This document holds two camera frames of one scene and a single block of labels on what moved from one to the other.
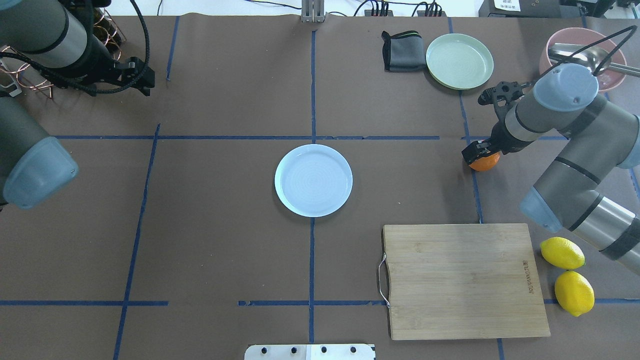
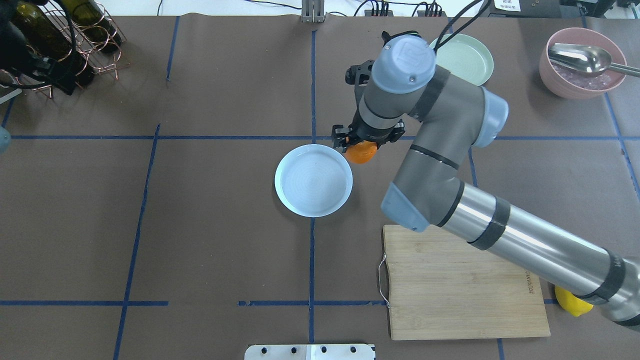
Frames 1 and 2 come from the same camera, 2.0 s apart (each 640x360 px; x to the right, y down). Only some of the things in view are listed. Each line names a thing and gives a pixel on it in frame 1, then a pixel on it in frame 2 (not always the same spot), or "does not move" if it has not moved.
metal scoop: (596, 59) does not move
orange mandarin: (485, 163) -> (361, 152)
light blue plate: (313, 180) does not move
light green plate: (459, 61) does not move
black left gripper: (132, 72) -> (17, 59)
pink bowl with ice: (607, 79) does not move
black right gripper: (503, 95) -> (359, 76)
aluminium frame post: (312, 11) does not move
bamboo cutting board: (463, 281) does not move
